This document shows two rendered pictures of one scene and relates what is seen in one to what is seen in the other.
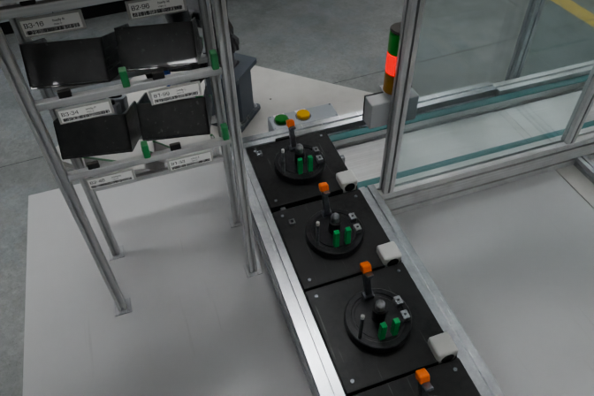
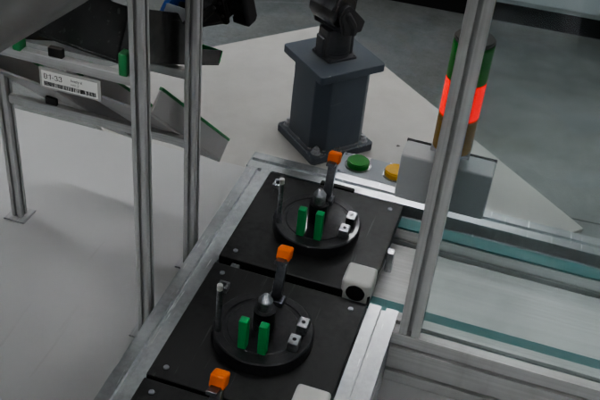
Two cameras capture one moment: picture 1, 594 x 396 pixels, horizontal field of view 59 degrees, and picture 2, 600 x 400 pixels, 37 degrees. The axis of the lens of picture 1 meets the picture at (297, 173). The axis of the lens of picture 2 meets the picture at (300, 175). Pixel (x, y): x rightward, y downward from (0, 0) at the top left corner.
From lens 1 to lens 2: 0.59 m
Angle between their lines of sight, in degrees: 26
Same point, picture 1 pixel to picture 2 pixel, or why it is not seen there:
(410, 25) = (465, 26)
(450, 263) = not seen: outside the picture
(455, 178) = (547, 382)
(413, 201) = (455, 380)
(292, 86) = not seen: hidden behind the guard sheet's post
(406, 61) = (454, 91)
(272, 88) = (415, 135)
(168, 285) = (32, 284)
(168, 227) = (104, 221)
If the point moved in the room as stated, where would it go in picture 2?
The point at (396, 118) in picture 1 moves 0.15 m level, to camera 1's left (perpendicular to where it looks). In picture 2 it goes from (430, 194) to (332, 148)
